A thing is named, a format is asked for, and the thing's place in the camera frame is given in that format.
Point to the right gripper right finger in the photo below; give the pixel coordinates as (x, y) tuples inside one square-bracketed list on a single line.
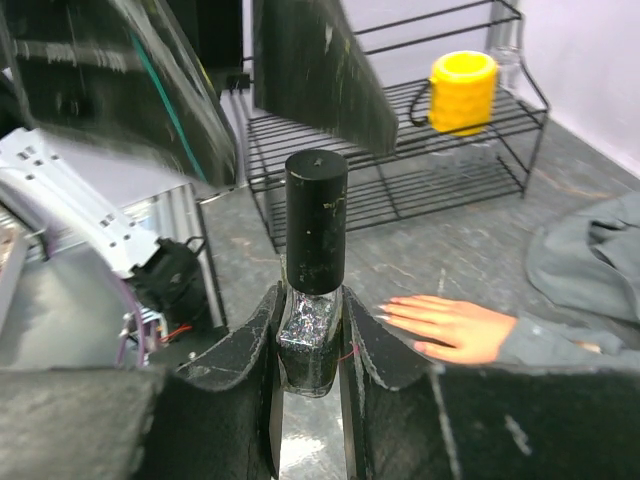
[(405, 417)]

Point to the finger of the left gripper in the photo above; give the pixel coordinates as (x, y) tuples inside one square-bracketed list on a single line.
[(308, 67), (119, 74)]

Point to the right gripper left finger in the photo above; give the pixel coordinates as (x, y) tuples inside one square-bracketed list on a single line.
[(216, 417)]

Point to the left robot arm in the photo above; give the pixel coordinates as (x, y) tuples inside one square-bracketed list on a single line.
[(164, 272)]

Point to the mannequin hand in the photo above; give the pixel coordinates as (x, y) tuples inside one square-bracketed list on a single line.
[(452, 331)]

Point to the yellow cup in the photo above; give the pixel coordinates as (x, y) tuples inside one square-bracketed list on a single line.
[(462, 87)]

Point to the clear plastic bottle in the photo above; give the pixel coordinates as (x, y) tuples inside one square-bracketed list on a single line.
[(504, 49)]

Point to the grey shirt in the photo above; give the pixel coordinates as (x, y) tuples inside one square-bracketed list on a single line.
[(588, 261)]

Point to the black wire basket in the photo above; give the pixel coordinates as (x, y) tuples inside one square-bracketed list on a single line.
[(428, 171)]

